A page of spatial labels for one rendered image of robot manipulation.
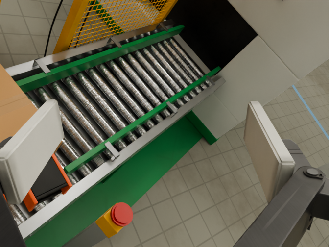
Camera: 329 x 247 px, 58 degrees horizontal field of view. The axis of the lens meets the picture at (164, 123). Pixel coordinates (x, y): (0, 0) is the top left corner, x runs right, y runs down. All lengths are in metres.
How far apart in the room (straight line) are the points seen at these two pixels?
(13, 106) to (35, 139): 0.90
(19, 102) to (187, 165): 1.78
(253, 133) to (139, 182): 2.09
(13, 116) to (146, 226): 1.39
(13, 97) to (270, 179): 1.00
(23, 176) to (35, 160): 0.01
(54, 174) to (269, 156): 0.55
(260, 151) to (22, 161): 0.13
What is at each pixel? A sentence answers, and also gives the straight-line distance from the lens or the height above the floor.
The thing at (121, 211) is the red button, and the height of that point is 1.04.
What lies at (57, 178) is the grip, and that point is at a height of 1.25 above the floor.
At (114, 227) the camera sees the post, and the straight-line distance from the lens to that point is 0.95.
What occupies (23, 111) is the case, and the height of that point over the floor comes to 0.95.
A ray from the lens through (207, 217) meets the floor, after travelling 2.54.
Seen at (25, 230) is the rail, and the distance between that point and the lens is 1.30.
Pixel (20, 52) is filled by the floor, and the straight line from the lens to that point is 2.55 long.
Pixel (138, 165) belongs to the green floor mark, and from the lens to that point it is 2.32.
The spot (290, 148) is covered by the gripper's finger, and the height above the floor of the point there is 1.76.
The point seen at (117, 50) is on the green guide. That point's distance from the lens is 1.94.
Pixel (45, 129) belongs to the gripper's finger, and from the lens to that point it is 0.20.
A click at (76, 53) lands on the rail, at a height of 0.60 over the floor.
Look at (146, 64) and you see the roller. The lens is 2.14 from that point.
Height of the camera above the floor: 1.84
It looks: 43 degrees down
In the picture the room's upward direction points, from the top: 46 degrees clockwise
